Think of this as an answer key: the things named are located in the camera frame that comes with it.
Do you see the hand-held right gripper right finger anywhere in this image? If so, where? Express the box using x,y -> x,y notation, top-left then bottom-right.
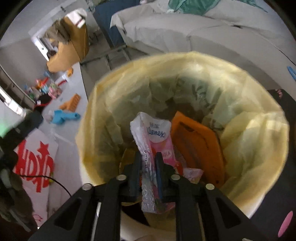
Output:
155,152 -> 270,241

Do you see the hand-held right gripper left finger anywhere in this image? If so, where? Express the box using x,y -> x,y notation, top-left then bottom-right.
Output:
29,152 -> 142,241

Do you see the pink tissue packet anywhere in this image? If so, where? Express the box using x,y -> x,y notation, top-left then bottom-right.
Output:
129,112 -> 204,214

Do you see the orange plastic bag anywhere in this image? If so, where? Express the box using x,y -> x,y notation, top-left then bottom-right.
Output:
171,111 -> 226,186

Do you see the white trash bin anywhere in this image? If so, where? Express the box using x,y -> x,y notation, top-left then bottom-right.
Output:
80,162 -> 285,241

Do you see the person's left forearm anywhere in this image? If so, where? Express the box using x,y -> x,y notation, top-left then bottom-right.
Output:
0,171 -> 39,235

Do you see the white red shopping bag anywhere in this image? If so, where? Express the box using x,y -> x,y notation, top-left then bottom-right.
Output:
13,132 -> 59,228

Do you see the blue toy shovel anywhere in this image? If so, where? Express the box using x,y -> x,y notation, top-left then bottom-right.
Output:
50,110 -> 81,126

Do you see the pile of colourful toys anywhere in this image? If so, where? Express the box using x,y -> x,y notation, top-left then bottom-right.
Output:
23,77 -> 63,105

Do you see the orange toy rake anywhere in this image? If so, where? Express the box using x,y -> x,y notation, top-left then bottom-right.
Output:
60,93 -> 81,112

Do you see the mustard covered chair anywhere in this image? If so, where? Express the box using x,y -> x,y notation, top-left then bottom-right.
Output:
46,8 -> 91,74

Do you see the small wooden stool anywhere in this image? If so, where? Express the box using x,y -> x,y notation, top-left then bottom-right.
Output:
81,45 -> 130,70

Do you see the black spotted tablecloth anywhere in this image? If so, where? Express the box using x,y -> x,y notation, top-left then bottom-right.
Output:
250,89 -> 296,241

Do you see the grey sofa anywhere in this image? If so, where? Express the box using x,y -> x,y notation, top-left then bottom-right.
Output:
110,0 -> 296,77

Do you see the green blanket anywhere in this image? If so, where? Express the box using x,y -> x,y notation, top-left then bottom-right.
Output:
168,0 -> 269,16

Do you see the black cable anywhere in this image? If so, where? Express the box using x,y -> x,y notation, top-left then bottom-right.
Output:
22,175 -> 73,198

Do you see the blue plastic ring handle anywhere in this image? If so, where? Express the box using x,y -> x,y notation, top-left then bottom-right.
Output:
287,66 -> 296,82

